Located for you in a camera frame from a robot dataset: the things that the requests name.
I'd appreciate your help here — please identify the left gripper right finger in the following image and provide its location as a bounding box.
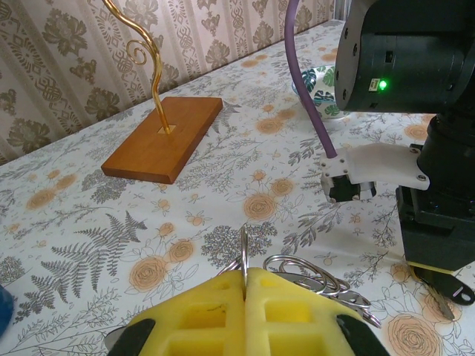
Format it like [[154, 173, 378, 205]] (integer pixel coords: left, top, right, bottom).
[[244, 266, 389, 356]]

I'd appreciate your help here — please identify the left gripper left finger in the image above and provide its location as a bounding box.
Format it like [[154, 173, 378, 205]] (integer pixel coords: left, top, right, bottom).
[[105, 268, 248, 356]]

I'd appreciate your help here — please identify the black key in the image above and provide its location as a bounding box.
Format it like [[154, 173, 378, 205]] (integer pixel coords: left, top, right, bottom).
[[426, 276, 475, 323]]

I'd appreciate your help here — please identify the silver keyring bunch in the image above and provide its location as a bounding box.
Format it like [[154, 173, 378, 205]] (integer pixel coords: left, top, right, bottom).
[[222, 225, 383, 329]]

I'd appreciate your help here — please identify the leaf pattern bowl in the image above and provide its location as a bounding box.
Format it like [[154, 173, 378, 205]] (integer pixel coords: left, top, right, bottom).
[[291, 65, 352, 123]]

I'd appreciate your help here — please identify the floral table cover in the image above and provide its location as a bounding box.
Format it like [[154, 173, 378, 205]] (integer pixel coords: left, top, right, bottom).
[[0, 18, 475, 356]]

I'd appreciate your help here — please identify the dark blue mug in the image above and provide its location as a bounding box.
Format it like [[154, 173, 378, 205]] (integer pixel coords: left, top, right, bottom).
[[0, 285, 16, 334]]

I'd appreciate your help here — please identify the gold wire stand wooden base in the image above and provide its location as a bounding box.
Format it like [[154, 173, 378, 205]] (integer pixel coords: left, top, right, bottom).
[[102, 0, 223, 185]]

